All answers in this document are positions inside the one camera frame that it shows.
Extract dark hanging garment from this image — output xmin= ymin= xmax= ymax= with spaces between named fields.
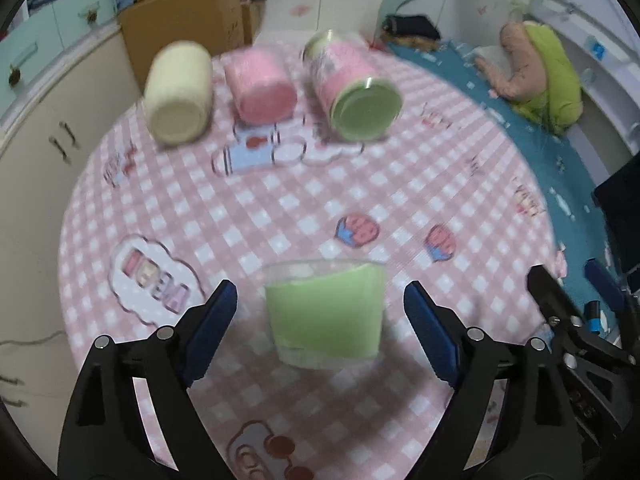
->
xmin=592 ymin=155 xmax=640 ymax=275

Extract pink cup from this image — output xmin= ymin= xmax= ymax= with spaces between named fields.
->
xmin=222 ymin=47 xmax=297 ymax=126

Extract dark folded clothes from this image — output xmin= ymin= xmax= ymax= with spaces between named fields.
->
xmin=382 ymin=14 xmax=442 ymax=41

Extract brown cardboard box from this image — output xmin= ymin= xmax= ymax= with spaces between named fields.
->
xmin=117 ymin=0 xmax=266 ymax=88

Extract green and pink plush pillow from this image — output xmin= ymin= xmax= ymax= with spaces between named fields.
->
xmin=474 ymin=21 xmax=584 ymax=136

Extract cream yellow cup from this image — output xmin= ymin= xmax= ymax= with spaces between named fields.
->
xmin=143 ymin=40 xmax=214 ymax=146

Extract green sleeved glass cup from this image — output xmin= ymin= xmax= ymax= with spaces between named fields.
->
xmin=262 ymin=259 xmax=386 ymax=370

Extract cream curved cabinet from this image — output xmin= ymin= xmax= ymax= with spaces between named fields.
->
xmin=1 ymin=30 xmax=140 ymax=467

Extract pink checkered tablecloth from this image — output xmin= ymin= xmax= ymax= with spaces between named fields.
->
xmin=58 ymin=44 xmax=566 ymax=479

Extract teal drawer unit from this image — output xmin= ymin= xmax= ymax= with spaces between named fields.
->
xmin=1 ymin=0 xmax=115 ymax=114

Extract black cable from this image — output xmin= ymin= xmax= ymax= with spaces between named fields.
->
xmin=0 ymin=328 xmax=68 ymax=409

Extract pink green bottle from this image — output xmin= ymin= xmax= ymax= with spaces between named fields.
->
xmin=303 ymin=29 xmax=404 ymax=142

